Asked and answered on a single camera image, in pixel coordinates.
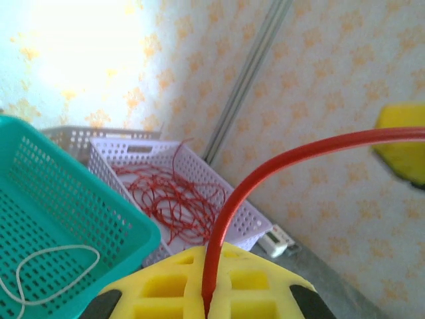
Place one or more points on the teal perforated plastic basket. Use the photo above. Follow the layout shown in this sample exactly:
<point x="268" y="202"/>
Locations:
<point x="139" y="226"/>

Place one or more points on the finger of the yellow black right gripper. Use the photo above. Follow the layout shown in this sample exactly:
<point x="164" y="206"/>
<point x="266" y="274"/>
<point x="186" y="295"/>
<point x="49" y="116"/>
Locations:
<point x="405" y="143"/>

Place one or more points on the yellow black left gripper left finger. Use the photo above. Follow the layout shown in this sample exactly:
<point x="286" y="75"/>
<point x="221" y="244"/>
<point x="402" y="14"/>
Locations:
<point x="166" y="292"/>

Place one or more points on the lavender perforated plastic basket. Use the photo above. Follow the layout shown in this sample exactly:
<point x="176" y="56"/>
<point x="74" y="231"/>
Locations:
<point x="109" y="146"/>

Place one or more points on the white digital thermometer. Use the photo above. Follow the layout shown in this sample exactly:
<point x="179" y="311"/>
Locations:
<point x="274" y="242"/>

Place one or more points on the grey perforated tray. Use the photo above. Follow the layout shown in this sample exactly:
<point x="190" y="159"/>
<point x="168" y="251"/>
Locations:
<point x="66" y="133"/>

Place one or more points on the aluminium frame post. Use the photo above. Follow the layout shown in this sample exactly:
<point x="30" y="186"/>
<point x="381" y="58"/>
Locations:
<point x="252" y="66"/>

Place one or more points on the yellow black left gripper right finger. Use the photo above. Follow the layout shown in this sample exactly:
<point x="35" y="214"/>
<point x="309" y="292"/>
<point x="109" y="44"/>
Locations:
<point x="259" y="292"/>

